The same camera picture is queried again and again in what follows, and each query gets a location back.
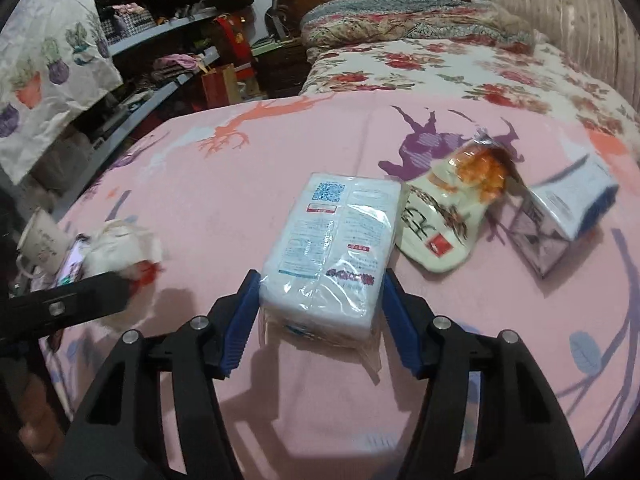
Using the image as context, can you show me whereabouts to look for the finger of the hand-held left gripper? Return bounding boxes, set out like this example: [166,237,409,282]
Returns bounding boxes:
[0,271,138,350]

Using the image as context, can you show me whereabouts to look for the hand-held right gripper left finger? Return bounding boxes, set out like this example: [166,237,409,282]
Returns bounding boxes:
[52,269,262,480]

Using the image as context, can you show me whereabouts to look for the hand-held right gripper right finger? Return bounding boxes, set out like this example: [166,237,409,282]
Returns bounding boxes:
[381,269,586,480]

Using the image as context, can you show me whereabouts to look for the white wrapper red print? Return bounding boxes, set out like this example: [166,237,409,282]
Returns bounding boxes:
[80,219,166,333]

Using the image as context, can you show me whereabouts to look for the cream snack bag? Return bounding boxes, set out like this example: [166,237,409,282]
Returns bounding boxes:
[395,129,526,275]

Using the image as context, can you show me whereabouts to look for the plastic-wrapped white tissue pack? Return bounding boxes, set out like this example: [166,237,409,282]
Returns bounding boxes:
[258,172,406,376]

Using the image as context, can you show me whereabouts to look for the white cup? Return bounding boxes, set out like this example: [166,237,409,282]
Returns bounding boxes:
[15,208,68,281]

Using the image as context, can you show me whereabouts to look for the pink printed tablecloth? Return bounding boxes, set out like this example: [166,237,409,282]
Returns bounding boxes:
[37,92,640,480]

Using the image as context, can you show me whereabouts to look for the red gift bag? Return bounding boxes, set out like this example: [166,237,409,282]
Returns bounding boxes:
[201,62,238,108]

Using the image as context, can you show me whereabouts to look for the white plant print cloth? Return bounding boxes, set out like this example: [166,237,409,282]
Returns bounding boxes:
[0,0,123,186]

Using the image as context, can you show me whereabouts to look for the floral bed sheet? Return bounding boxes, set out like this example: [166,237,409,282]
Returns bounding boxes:
[299,37,640,151]

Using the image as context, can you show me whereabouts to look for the pink cloth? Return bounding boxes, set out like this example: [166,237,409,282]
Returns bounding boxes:
[152,55,201,78]

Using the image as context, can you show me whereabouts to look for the dark wooden nightstand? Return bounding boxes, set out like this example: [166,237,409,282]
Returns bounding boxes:
[250,35,311,98]

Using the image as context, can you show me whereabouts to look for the grey metal shelf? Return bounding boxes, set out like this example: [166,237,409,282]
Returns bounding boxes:
[65,7,221,171]

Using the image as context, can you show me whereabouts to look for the red box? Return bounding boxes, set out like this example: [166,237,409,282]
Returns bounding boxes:
[215,14,251,68]

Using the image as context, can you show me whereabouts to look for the patterned quilt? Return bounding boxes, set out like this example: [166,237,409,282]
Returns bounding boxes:
[299,0,538,56]

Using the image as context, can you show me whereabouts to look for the beige leaf print curtain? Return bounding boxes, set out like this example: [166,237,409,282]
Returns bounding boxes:
[472,0,640,106]

